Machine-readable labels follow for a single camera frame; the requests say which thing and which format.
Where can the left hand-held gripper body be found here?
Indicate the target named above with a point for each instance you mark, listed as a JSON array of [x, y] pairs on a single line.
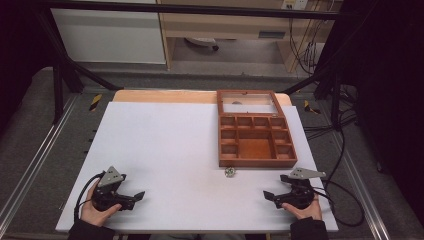
[[106, 196]]

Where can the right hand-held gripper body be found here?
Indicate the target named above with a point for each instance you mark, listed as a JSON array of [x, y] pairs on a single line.
[[298, 195]]

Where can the brown wooden compartment box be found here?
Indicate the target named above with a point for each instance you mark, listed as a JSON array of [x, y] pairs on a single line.
[[256, 146]]

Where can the small silver brooch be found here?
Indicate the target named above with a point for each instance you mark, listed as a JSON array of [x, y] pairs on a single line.
[[229, 172]]

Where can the person's right hand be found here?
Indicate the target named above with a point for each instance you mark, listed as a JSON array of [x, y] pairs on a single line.
[[305, 211]]

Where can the person's left hand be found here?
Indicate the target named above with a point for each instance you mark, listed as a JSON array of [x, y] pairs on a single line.
[[93, 213]]

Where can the white board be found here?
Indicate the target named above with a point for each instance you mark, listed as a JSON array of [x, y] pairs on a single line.
[[166, 150]]

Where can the yellow black tape strip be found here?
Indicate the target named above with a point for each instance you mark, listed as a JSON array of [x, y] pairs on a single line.
[[95, 102], [310, 107]]

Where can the light wooden table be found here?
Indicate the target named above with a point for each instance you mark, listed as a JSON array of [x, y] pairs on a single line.
[[160, 96]]

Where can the white cabinet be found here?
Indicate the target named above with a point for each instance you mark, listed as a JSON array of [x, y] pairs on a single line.
[[106, 36]]

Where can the dark curtain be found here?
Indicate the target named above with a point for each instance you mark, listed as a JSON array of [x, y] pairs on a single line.
[[16, 50], [393, 83]]

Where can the office chair wheel base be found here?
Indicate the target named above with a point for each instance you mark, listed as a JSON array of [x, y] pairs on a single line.
[[203, 42]]

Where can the light wooden desk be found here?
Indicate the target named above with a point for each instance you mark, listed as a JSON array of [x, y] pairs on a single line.
[[226, 28]]

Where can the aluminium rail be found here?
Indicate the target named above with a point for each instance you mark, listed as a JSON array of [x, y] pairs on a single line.
[[33, 163], [363, 193]]

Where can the white wall socket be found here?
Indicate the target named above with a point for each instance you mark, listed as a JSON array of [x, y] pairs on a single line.
[[295, 4]]

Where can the black metal frame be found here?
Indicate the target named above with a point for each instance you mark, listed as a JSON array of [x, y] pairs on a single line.
[[200, 8]]

